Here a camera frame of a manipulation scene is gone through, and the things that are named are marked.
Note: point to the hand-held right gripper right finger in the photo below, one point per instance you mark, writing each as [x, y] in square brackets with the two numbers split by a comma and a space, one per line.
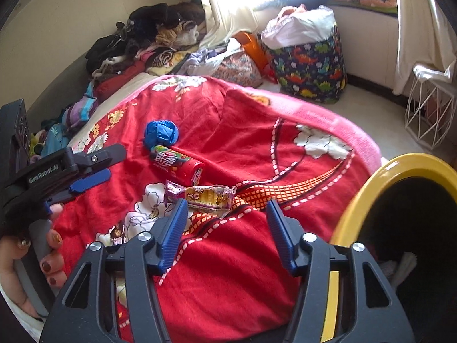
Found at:
[280, 232]

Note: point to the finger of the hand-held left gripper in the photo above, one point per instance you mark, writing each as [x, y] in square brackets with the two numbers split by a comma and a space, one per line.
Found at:
[89, 179]
[105, 154]

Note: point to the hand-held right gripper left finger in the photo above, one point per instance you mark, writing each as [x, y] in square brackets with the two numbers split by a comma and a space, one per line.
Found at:
[175, 232]

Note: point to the purple and yellow snack wrapper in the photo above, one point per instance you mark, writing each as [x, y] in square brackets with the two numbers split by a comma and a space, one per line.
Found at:
[207, 196]

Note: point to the yellow plastic bin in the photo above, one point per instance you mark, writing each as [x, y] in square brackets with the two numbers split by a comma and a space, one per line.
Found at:
[403, 162]

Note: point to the person's left forearm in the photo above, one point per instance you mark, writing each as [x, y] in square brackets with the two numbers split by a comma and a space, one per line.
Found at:
[21, 323]

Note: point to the person's left hand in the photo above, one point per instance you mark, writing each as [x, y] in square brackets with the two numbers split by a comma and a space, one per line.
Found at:
[10, 278]

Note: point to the teal cloth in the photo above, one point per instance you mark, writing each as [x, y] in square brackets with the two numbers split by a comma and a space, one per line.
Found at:
[55, 139]

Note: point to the purple striped cloth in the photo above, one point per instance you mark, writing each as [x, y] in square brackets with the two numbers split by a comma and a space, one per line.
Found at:
[82, 107]

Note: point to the blue crumpled plastic ball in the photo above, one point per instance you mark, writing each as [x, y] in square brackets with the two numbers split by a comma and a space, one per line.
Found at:
[160, 134]

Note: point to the red snack tube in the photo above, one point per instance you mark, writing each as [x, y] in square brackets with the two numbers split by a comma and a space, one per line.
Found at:
[175, 164]

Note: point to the red folded cloth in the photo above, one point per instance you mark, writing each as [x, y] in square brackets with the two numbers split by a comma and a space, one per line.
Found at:
[117, 78]

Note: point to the red floral blanket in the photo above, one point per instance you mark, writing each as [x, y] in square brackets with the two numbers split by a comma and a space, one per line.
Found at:
[232, 150]

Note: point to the pale crumpled cloth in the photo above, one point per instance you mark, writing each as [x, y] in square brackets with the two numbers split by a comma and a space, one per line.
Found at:
[207, 59]

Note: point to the pile of dark clothes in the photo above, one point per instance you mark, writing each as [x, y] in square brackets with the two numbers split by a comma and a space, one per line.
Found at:
[142, 18]

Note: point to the floral patterned cloth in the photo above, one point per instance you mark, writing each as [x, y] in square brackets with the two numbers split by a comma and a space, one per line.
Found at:
[239, 68]

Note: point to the dinosaur print storage bag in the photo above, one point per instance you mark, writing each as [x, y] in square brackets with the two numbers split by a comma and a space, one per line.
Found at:
[310, 68]

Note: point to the orange bag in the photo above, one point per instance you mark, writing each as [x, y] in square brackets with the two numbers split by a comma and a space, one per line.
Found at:
[255, 51]

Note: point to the white curtain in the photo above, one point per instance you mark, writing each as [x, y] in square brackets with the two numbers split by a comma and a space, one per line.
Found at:
[421, 35]
[228, 7]

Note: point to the white plastic bag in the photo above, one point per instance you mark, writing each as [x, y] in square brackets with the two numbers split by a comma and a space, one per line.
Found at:
[300, 25]

